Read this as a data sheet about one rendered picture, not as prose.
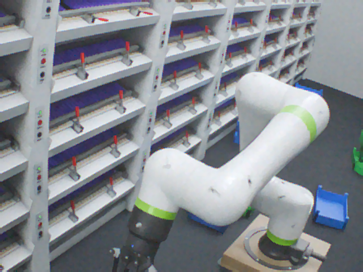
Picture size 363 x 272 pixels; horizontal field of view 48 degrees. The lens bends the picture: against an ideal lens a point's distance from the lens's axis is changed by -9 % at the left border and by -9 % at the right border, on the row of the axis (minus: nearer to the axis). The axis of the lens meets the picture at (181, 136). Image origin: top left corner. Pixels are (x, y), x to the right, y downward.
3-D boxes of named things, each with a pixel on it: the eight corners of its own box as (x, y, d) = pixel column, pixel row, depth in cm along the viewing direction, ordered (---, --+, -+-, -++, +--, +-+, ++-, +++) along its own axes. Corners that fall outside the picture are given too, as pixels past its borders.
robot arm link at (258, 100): (246, 179, 164) (249, 57, 127) (283, 197, 156) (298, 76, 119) (226, 202, 157) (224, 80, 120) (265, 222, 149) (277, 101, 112)
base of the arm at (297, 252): (326, 257, 150) (333, 245, 147) (314, 278, 138) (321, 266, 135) (267, 230, 161) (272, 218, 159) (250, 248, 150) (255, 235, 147)
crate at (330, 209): (344, 230, 227) (349, 218, 224) (312, 221, 232) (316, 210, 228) (343, 204, 254) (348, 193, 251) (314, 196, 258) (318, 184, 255)
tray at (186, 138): (198, 145, 269) (209, 128, 262) (142, 184, 219) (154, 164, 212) (172, 124, 273) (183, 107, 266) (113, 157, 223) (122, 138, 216)
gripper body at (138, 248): (168, 241, 96) (154, 275, 97) (138, 225, 100) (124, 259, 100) (153, 244, 90) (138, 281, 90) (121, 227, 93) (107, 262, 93)
